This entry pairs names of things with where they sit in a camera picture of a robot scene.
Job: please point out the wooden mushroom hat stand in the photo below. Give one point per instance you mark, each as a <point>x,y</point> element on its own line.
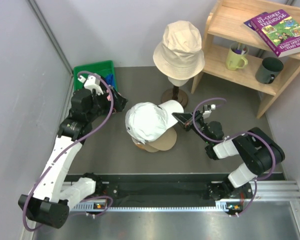
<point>138,144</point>

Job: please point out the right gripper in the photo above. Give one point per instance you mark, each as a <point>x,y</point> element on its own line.
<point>184,118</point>

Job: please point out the dark grey mug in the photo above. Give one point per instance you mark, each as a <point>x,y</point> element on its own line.
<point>269,69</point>

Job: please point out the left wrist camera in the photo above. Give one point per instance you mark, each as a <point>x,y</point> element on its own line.
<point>91,83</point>

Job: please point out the blue item in bin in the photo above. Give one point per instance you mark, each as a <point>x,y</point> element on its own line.
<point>111,80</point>

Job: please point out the pens in mug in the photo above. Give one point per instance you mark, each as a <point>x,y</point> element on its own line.
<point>240,49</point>

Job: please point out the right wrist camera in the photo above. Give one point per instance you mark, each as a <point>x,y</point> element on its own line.
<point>207,110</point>

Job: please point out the light green mug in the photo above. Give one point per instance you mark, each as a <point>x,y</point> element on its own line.
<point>236,61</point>

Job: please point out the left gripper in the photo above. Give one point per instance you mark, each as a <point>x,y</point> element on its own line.
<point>119,101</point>

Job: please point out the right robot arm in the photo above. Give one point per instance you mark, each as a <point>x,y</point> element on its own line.
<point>257,150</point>

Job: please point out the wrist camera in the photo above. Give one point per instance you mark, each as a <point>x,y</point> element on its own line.
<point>91,83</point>
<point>207,110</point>

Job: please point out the purple treehouse book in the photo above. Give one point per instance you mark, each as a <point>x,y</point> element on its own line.
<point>279,31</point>

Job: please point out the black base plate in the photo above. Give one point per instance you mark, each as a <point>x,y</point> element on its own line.
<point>166,190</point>

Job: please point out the aluminium rail frame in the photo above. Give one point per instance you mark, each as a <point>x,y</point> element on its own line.
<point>272,213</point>

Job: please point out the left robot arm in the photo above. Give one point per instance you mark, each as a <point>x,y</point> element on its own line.
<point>47,204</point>

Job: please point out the cream mannequin head stand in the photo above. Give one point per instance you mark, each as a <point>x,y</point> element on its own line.
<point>175,93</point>

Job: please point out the white baseball cap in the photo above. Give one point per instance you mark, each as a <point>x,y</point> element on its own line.
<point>146,122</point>

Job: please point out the cream bucket hat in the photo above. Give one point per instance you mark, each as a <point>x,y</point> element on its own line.
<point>179,55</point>

